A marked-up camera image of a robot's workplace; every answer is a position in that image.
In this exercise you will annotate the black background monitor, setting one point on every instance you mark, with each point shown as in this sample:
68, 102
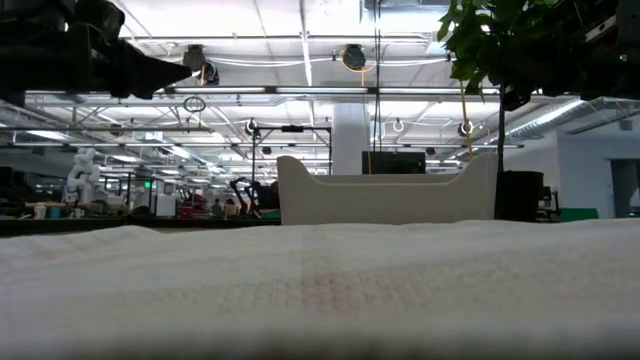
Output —
394, 162

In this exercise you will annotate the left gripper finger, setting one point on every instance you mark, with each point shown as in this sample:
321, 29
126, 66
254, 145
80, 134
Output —
150, 75

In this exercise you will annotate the green background panel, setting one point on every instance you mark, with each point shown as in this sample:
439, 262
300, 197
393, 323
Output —
577, 215

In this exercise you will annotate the green leafy plant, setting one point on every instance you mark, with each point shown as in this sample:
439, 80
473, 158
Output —
462, 35

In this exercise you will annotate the white building column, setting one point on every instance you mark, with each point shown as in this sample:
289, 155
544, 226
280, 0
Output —
350, 140

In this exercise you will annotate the white cup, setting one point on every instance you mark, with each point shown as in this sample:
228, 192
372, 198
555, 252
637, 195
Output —
40, 211

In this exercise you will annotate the black plant pot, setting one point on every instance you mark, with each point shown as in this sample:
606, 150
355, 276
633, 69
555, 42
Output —
522, 195

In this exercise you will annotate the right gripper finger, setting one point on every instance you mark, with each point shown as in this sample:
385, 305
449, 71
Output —
511, 70

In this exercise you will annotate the black background equipment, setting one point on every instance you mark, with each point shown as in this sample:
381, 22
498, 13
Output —
547, 200

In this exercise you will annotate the white background cabinet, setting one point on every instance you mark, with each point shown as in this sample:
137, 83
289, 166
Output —
165, 205

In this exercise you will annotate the white checked kitchen towel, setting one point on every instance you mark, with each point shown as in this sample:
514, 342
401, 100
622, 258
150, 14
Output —
320, 290

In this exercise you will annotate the black camera rig frame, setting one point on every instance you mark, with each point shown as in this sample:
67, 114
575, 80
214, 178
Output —
292, 128

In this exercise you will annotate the red background equipment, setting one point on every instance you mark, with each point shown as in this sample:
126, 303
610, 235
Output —
192, 205

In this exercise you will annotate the blue cup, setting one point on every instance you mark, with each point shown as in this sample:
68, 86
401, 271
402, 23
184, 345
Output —
55, 212

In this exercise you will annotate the grey plastic tupperware container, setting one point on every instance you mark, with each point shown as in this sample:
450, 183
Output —
385, 202

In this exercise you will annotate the silver ventilation duct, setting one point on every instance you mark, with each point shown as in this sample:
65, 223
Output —
550, 117

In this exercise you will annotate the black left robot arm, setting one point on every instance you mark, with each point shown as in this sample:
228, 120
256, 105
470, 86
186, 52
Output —
30, 55

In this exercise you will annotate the black background robot arm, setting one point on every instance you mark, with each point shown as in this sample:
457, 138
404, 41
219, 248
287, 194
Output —
262, 197

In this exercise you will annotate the person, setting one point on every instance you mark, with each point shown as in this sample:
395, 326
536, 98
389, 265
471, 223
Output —
216, 208
231, 208

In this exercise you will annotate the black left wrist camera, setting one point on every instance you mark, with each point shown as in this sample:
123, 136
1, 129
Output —
100, 20

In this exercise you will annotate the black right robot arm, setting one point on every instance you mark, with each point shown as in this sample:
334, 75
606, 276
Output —
615, 65

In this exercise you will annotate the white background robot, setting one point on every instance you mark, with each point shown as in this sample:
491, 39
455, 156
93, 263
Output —
82, 175

